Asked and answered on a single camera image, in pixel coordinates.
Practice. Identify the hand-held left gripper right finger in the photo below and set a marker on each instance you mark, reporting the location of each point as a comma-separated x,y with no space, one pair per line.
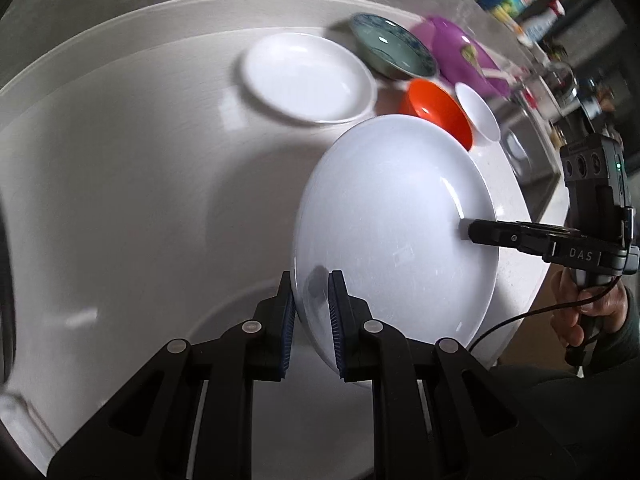
336,325

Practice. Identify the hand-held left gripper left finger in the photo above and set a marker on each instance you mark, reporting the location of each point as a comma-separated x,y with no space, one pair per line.
287,325

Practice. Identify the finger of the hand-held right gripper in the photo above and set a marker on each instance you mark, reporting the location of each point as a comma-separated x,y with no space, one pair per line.
500,234

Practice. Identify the large white plate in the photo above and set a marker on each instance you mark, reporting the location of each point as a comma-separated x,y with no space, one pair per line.
390,220

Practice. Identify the small white bowl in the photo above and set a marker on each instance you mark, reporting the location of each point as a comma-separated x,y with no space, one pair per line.
477,110

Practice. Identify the orange bowl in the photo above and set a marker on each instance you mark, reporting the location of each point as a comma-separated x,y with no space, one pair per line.
430,100

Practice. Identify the blue-green patterned plate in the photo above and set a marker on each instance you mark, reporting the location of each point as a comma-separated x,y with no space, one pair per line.
390,45

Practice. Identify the small white plate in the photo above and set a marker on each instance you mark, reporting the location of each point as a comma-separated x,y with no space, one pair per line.
305,77

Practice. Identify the person's right hand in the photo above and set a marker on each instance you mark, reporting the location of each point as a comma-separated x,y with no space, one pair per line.
567,315

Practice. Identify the steel sink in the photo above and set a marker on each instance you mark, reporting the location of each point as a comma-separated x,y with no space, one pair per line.
535,140

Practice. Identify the white dish in sink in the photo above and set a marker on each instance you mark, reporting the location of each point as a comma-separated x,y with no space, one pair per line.
517,146

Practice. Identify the chrome faucet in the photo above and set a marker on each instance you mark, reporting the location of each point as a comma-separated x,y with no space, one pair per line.
555,80

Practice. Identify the white spoon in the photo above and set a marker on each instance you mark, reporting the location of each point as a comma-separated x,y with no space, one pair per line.
497,76

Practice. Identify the white spray bottle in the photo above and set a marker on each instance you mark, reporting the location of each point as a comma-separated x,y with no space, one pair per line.
542,22

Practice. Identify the green vegetable pieces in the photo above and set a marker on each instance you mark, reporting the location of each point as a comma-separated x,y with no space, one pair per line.
470,54

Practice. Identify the purple plastic bowl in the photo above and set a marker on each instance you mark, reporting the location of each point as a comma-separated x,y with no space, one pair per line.
450,50

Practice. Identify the person's dark clothing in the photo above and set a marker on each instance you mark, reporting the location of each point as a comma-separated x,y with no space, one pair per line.
575,420

